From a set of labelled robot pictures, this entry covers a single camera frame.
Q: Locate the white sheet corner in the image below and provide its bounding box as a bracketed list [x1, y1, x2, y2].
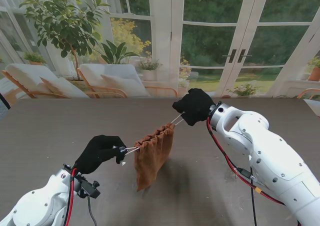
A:
[303, 98, 320, 117]

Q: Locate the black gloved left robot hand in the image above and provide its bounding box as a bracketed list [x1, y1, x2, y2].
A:
[74, 134, 127, 176]

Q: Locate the printed garden window backdrop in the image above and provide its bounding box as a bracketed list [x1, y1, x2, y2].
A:
[0, 0, 320, 99]

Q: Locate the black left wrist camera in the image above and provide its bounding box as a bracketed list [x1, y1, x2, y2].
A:
[76, 174, 101, 199]

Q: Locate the brown corduroy drawstring bag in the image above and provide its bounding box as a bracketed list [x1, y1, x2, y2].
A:
[123, 112, 186, 193]

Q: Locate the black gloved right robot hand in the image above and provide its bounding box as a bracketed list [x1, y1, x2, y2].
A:
[171, 87, 216, 127]

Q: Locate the black camera cable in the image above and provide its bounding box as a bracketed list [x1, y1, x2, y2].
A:
[86, 195, 98, 226]

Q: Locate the red black wire bundle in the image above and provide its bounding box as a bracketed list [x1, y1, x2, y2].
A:
[206, 117, 286, 207]
[63, 168, 78, 226]

